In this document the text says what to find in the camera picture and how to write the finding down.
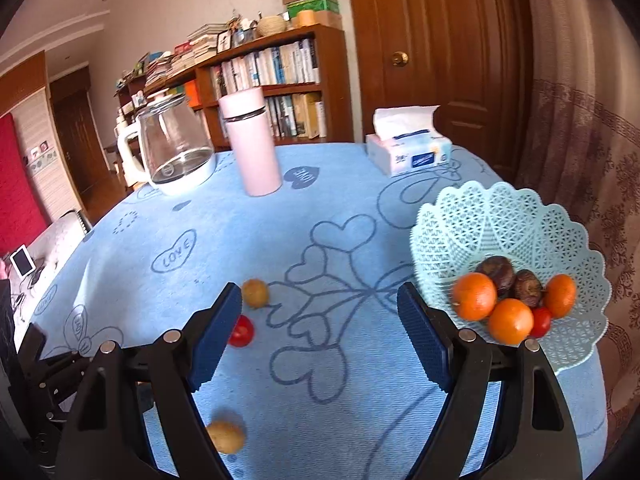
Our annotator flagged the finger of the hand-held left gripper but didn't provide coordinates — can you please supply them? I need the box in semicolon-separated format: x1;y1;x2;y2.
16;322;96;411

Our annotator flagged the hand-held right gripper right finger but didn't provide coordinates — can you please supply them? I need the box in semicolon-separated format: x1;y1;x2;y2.
396;281;583;480

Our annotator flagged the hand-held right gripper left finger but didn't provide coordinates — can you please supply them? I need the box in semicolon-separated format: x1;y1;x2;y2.
55;282;244;480

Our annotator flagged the red cherry tomato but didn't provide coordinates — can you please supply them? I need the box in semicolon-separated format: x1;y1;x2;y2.
228;315;255;348
530;306;553;339

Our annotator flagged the brown longan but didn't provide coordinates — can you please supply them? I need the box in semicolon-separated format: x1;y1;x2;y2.
206;420;246;455
241;279;270;309

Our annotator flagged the medium orange mandarin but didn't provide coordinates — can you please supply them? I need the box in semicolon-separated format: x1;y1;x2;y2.
453;272;499;321

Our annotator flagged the large orange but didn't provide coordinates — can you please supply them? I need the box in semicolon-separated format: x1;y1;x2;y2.
488;298;535;345

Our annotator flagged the dark brown water chestnut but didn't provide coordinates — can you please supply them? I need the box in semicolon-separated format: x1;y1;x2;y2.
474;255;516;298
515;269;544;308

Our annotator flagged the teal plastic lattice basket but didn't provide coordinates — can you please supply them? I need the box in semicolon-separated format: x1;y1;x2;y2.
410;182;612;374

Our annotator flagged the small mandarin with stem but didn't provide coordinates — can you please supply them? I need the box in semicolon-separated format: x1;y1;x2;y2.
543;274;577;319

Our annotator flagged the white tablet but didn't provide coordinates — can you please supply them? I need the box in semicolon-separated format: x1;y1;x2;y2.
10;245;37;277

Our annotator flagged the white patterned chair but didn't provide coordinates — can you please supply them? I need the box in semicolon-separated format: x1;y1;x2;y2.
10;210;93;346

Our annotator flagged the blue printed tablecloth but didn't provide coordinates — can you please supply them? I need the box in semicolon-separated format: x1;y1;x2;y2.
22;142;608;480

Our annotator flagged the white tissue pack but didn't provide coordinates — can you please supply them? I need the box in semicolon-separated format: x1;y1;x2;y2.
365;105;453;177

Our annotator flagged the pink insulated tumbler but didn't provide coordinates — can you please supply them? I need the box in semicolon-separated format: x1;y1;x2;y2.
218;87;282;196

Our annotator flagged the dark wooden door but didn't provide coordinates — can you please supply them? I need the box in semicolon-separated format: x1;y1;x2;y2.
50;67;123;211

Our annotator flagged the brown patterned curtain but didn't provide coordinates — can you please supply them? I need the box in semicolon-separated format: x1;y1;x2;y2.
515;0;640;441

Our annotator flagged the wooden bookshelf with books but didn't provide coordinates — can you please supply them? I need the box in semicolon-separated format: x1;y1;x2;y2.
115;25;353;161

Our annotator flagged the stack of books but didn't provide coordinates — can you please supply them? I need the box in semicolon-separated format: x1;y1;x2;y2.
187;24;231;65

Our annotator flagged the brown wooden door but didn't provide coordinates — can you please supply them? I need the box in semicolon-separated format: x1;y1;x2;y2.
345;0;533;181

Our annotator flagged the green cardboard box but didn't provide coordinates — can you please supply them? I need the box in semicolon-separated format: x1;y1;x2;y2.
286;0;340;17

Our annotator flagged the glass carafe with white handle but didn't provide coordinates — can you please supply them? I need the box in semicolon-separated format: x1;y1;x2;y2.
116;93;217;197

